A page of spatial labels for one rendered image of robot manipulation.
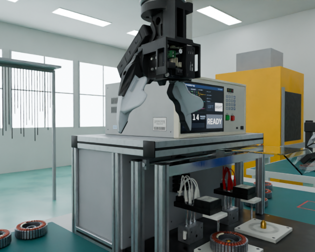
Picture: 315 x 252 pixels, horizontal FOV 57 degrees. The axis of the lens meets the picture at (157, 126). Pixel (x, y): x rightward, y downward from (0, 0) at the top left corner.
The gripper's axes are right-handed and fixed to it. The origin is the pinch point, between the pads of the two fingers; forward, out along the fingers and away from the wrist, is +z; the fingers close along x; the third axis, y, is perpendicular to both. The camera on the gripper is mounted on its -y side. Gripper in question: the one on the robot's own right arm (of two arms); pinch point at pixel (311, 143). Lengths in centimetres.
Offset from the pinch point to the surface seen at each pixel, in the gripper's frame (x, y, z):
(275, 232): 18.7, 23.9, 19.9
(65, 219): -24, 60, 82
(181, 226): 0, 49, 34
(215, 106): -28.9, 26.6, 11.1
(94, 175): -29, 61, 46
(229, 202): 3.6, 20.7, 32.3
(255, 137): -13.1, 3.2, 16.0
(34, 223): -27, 74, 77
